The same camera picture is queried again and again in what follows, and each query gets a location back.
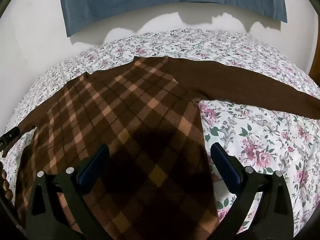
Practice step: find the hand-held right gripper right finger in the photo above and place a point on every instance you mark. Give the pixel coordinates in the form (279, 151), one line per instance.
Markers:
(226, 163)

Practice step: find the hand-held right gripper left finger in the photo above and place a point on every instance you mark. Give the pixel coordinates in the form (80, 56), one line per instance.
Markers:
(93, 166)

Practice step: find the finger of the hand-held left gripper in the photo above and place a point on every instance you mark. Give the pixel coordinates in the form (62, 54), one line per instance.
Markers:
(9, 137)

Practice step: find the brown plaid sweater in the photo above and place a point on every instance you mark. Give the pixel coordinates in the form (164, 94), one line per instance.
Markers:
(125, 105)

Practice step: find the person's left hand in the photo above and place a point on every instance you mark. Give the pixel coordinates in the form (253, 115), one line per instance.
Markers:
(5, 185)

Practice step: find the floral bed sheet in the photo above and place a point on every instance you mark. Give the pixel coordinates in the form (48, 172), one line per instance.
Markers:
(250, 130)

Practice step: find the wooden furniture edge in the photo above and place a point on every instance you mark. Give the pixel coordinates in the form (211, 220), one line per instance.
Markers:
(315, 62)

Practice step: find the blue curtain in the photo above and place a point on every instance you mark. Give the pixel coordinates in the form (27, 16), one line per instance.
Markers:
(125, 0)

